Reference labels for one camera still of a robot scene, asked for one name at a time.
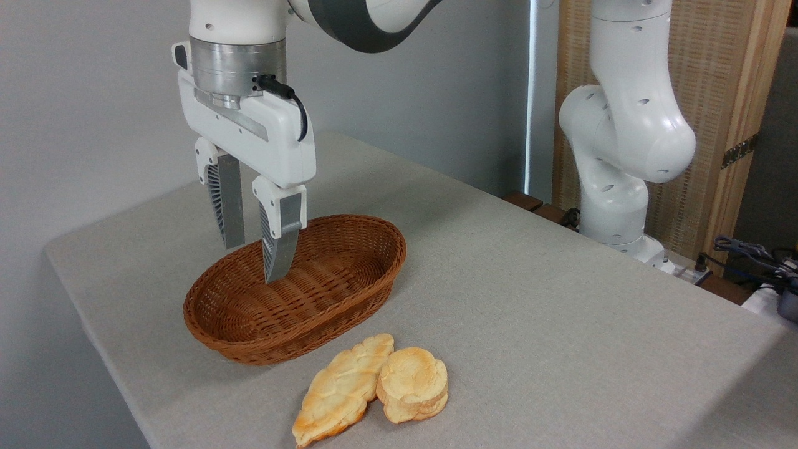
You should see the gripper finger grey blade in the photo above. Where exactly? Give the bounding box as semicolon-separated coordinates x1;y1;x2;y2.
195;137;246;250
252;176;308;284

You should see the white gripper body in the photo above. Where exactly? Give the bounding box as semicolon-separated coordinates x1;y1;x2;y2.
172;41;317;190

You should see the round bread bun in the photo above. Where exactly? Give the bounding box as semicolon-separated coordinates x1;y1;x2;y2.
376;347;449;425

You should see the brown wicker oval basket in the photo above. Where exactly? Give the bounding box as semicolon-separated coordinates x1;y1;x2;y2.
183;214;407;366

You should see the long braided bread loaf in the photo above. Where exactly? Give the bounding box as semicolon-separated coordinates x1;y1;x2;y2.
292;333;395;448

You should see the brown wooden block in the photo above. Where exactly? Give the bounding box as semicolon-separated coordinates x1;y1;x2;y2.
503;191;544;213

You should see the grey tablecloth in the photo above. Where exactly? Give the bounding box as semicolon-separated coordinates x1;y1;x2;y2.
44;131;798;449

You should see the wooden woven screen panel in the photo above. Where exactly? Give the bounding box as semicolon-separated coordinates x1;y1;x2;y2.
552;0;792;278

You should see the metal hinge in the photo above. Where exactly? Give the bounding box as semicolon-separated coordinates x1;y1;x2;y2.
721;133;759;170

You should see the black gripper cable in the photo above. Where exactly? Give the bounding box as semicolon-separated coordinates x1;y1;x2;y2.
252;75;309;142

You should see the black cable bundle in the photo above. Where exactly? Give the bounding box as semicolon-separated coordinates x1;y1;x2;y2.
697;235;798;289

